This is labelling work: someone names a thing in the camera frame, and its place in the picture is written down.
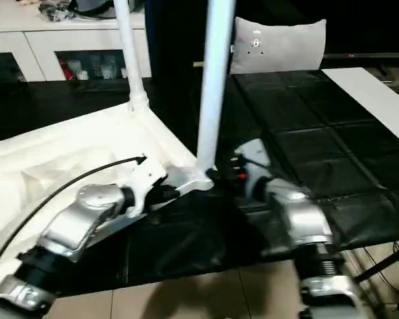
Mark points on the black table mat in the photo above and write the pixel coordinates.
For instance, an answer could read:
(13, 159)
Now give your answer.
(319, 133)

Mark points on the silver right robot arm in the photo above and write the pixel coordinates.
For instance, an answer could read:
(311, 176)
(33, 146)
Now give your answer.
(302, 226)

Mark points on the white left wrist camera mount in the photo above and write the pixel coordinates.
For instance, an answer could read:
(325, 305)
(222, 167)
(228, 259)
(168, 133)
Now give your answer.
(149, 176)

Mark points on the black metal table leg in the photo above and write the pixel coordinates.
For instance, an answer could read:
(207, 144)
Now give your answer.
(385, 262)

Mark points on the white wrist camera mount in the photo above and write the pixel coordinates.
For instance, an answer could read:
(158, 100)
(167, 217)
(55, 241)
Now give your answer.
(149, 176)
(256, 156)

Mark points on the white plastic table top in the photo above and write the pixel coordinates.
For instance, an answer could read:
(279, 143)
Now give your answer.
(53, 159)

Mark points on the black box with gold label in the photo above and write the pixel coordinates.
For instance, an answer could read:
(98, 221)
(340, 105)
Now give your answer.
(179, 40)

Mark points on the white plastic table leg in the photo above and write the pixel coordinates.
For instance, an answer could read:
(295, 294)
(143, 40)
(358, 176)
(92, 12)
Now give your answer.
(216, 83)
(129, 56)

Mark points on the white glass-door cabinet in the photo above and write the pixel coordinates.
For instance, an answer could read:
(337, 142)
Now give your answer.
(20, 43)

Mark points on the grey cushion with metal fittings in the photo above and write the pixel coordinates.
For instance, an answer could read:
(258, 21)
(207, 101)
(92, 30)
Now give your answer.
(286, 46)

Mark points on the white flat board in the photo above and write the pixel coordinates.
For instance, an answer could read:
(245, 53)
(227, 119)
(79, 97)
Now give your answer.
(375, 93)

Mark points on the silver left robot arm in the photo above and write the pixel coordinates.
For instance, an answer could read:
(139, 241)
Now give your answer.
(79, 219)

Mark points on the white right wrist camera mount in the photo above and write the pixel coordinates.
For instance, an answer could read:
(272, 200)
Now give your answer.
(256, 156)

